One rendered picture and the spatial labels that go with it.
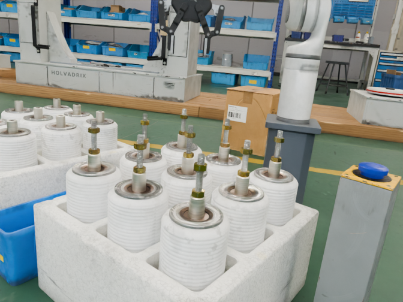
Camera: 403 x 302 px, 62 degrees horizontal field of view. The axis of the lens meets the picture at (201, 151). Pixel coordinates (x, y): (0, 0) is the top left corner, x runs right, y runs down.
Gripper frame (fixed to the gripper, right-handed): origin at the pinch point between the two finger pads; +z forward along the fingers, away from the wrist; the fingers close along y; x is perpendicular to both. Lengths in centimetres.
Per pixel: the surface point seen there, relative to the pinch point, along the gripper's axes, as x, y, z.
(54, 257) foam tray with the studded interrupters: 23.4, 20.8, 36.9
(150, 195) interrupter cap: 28.0, 4.2, 21.8
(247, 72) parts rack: -424, -86, 25
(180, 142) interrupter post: 0.8, 0.3, 20.6
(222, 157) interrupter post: 8.6, -8.6, 21.0
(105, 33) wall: -893, 229, -21
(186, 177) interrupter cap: 19.4, -1.3, 21.8
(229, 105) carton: -90, -22, 25
